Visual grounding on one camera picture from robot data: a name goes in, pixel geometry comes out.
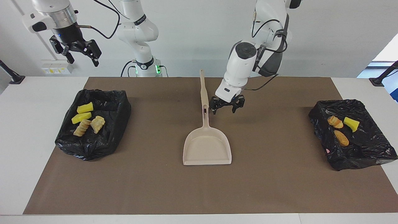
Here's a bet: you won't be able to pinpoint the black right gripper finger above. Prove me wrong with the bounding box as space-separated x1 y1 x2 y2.
79 40 102 67
50 36 74 63

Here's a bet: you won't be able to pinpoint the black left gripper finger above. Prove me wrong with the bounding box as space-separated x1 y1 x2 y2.
232 96 246 114
209 98 222 115

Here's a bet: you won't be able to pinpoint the beige hand brush black bristles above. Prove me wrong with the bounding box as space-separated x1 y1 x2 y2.
199 69 210 106

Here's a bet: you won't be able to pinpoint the beige plastic dustpan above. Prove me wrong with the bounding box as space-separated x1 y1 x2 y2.
183 104 232 166

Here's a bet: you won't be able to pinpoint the notched yellow sponge piece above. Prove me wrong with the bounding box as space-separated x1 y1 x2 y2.
76 102 94 114

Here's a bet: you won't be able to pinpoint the rounded yellow sponge piece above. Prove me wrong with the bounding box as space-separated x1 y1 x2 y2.
71 112 92 124

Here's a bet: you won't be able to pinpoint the pale beige foam scrap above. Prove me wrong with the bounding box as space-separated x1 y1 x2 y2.
90 115 106 134

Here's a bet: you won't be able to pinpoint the beige brown-edged foam scrap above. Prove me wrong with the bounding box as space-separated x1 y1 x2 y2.
73 119 91 137

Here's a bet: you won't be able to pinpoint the round beige foam scrap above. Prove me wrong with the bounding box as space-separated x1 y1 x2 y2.
327 115 344 129

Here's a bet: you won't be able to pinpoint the brown bread-like lump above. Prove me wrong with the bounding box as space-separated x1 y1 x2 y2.
334 130 349 147

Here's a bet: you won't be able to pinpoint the curved yellow sponge piece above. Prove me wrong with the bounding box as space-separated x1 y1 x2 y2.
343 117 360 133

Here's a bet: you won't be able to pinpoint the black bag lined bin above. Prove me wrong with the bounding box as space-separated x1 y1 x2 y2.
55 89 132 161

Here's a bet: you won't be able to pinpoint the black bag bin pink sticker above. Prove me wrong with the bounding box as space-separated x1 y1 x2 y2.
308 99 398 171

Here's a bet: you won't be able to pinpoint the brown table mat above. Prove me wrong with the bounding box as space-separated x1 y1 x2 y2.
23 77 398 215

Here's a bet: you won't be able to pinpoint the white wall cable conduit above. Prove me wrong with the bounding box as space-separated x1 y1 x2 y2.
35 31 53 60

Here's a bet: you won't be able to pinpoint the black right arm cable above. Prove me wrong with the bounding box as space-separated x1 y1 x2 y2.
76 0 131 39

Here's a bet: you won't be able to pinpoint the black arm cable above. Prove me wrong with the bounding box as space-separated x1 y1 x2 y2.
241 19 288 91
76 0 131 39

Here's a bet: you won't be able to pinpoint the white wall outlet box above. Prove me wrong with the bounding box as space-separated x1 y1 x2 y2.
41 59 75 75

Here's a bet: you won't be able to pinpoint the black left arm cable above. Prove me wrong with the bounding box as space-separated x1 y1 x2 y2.
241 19 288 91

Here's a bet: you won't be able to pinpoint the black base power cable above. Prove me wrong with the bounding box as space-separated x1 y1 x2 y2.
121 60 137 77

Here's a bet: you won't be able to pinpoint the black camera stand clamp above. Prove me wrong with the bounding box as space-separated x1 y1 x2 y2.
0 60 26 85
369 60 398 87

